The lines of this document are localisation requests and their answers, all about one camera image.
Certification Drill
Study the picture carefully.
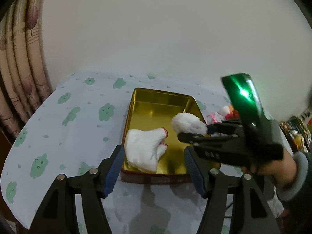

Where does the white fluffy plush item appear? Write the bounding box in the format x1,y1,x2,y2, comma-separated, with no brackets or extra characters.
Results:
171,113,207,135

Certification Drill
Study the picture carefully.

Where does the grey green sleeve forearm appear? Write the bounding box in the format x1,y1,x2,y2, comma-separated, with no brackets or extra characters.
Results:
277,152,311,211

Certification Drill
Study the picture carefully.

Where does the person's right hand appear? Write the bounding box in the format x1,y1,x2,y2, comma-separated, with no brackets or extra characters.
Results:
241,149,297,188

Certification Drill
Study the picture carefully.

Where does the orange plush toy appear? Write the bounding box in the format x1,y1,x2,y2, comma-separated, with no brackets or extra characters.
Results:
225,105,240,120

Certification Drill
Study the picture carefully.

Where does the dark side furniture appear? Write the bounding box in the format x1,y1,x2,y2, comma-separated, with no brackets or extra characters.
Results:
279,108,311,154

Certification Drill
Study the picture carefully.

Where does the blue cloud-print bedsheet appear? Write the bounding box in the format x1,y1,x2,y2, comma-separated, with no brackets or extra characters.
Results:
0,71,293,234

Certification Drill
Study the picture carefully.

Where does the white tag pink ribbon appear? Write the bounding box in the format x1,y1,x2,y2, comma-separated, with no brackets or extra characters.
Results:
206,112,223,125

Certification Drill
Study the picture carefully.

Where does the white cotton glove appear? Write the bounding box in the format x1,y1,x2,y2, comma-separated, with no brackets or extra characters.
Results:
124,127,168,173

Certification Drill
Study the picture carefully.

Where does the beige patterned curtain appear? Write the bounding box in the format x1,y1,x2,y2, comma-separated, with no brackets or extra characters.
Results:
1,0,52,139

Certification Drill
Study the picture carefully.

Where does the white pompom ball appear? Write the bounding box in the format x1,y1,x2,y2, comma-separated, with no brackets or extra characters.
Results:
218,106,231,117

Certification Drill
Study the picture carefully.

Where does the red gold tin box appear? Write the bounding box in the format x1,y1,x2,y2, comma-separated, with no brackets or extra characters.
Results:
120,88,205,185

